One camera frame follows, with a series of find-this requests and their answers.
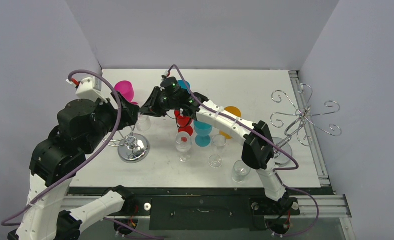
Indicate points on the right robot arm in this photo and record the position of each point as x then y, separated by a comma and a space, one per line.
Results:
254, 137

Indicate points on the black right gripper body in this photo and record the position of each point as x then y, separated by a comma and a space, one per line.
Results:
156, 100

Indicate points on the chrome left wine glass rack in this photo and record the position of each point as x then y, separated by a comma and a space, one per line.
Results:
131, 147

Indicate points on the blue plastic wine glass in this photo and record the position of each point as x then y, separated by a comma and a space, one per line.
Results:
184, 84

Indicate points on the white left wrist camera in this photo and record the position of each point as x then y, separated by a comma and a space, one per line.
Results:
88, 88

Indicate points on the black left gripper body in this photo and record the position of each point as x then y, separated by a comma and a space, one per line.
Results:
126, 118

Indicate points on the clear patterned wine glass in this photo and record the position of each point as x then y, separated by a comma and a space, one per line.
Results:
183, 144

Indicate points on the red plastic wine glass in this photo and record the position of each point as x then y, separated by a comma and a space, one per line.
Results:
183, 123

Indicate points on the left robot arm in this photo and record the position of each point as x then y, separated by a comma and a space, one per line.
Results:
82, 125

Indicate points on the teal wine glass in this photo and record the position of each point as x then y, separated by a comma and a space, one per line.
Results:
203, 131

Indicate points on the pink plastic wine glass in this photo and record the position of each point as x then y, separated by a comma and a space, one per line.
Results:
127, 91

